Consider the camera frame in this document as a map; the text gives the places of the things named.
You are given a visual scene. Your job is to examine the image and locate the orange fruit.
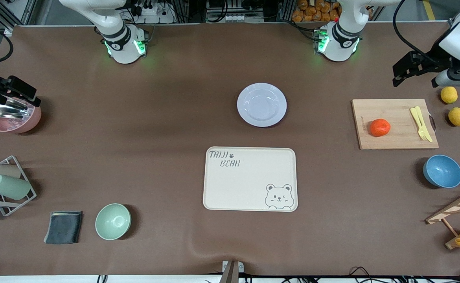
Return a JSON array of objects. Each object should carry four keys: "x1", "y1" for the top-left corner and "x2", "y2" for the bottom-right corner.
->
[{"x1": 370, "y1": 118, "x2": 391, "y2": 137}]

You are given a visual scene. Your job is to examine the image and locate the lavender round plate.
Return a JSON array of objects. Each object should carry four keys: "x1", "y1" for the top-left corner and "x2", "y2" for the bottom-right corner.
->
[{"x1": 237, "y1": 83, "x2": 287, "y2": 127}]

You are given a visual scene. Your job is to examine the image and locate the shiny metal scoop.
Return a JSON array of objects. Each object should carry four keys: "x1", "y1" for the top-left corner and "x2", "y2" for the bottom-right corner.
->
[{"x1": 0, "y1": 98, "x2": 29, "y2": 119}]

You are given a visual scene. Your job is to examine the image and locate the pink bowl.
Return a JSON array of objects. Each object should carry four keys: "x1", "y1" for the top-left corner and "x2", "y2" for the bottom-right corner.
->
[{"x1": 0, "y1": 96, "x2": 42, "y2": 134}]

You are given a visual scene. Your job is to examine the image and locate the yellow plastic fork and knife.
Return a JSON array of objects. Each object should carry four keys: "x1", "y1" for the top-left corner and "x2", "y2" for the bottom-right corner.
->
[{"x1": 410, "y1": 107, "x2": 433, "y2": 143}]

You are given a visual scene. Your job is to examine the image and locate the wooden cutting board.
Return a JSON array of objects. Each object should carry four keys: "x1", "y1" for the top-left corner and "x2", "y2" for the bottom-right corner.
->
[{"x1": 351, "y1": 99, "x2": 439, "y2": 150}]

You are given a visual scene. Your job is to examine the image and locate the yellow plastic fork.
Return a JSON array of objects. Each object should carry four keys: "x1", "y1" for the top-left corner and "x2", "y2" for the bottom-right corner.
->
[{"x1": 416, "y1": 106, "x2": 429, "y2": 142}]

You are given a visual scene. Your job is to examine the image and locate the mint green cup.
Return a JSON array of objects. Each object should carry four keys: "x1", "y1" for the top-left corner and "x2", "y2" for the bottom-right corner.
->
[{"x1": 0, "y1": 174, "x2": 31, "y2": 200}]

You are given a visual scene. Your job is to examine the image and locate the blue bowl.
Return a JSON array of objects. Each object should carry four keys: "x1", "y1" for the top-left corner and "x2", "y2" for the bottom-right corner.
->
[{"x1": 423, "y1": 154, "x2": 460, "y2": 189}]

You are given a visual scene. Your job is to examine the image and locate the bag of orange fruits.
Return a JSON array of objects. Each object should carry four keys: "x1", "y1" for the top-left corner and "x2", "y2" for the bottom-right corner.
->
[{"x1": 292, "y1": 0, "x2": 342, "y2": 23}]

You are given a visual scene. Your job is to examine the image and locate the dark grey folded cloth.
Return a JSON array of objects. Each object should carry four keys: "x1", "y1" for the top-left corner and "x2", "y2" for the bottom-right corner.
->
[{"x1": 43, "y1": 211, "x2": 83, "y2": 244}]

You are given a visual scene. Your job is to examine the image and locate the wooden cup rack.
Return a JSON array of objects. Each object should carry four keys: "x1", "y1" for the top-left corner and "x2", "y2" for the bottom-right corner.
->
[{"x1": 425, "y1": 185, "x2": 460, "y2": 250}]

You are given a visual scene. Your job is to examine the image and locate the mint green bowl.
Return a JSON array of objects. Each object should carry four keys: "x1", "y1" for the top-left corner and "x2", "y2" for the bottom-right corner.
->
[{"x1": 95, "y1": 203, "x2": 131, "y2": 241}]

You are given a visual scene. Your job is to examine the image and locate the white power strip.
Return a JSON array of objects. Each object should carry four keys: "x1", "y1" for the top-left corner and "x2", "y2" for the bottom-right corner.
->
[{"x1": 135, "y1": 3, "x2": 175, "y2": 23}]

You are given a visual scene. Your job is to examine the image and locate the small white socket strip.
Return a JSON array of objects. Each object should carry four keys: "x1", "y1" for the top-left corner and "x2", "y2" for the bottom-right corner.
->
[{"x1": 213, "y1": 13, "x2": 247, "y2": 22}]

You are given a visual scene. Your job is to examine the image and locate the cream bear print tray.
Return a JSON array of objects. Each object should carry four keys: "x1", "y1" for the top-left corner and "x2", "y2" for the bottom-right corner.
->
[{"x1": 203, "y1": 147, "x2": 298, "y2": 212}]

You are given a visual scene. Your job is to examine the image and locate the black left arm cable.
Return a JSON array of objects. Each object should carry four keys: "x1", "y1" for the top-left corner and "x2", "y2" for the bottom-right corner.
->
[{"x1": 392, "y1": 0, "x2": 443, "y2": 65}]

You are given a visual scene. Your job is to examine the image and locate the grey wire cup holder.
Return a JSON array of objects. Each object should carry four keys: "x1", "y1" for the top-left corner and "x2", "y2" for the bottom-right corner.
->
[{"x1": 0, "y1": 155, "x2": 37, "y2": 217}]

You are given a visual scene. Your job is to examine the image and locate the aluminium frame profile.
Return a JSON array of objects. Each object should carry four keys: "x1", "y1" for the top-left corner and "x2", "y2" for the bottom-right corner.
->
[{"x1": 0, "y1": 0, "x2": 38, "y2": 36}]

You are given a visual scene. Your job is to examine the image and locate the black floor cable bundle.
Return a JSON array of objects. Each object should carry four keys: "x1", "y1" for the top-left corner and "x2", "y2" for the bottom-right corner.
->
[{"x1": 348, "y1": 266, "x2": 460, "y2": 283}]

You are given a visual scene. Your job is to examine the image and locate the metal table bracket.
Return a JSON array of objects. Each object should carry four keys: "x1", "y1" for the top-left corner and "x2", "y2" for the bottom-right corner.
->
[{"x1": 222, "y1": 260, "x2": 244, "y2": 283}]

